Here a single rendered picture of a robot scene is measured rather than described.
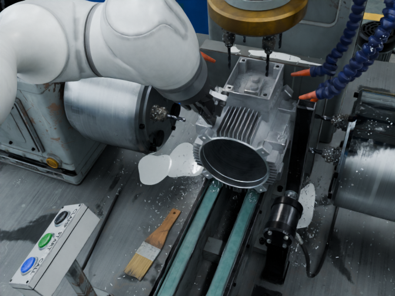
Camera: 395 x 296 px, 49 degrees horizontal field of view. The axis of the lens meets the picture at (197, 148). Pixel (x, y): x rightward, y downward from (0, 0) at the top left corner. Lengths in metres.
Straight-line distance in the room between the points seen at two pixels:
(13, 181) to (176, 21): 0.89
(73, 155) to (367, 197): 0.72
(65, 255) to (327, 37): 0.72
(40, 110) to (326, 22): 0.68
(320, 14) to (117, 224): 0.70
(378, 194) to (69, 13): 0.60
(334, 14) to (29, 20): 0.67
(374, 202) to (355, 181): 0.06
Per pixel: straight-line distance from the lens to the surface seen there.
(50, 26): 0.58
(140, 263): 1.05
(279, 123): 0.94
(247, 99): 0.89
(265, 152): 0.86
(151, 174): 1.20
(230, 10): 0.77
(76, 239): 0.82
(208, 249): 1.00
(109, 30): 0.52
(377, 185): 0.84
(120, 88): 0.94
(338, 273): 1.05
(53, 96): 1.04
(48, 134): 1.12
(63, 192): 1.23
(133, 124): 0.94
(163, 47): 0.53
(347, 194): 0.86
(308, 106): 0.71
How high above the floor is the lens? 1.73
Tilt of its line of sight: 48 degrees down
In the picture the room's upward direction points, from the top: 6 degrees counter-clockwise
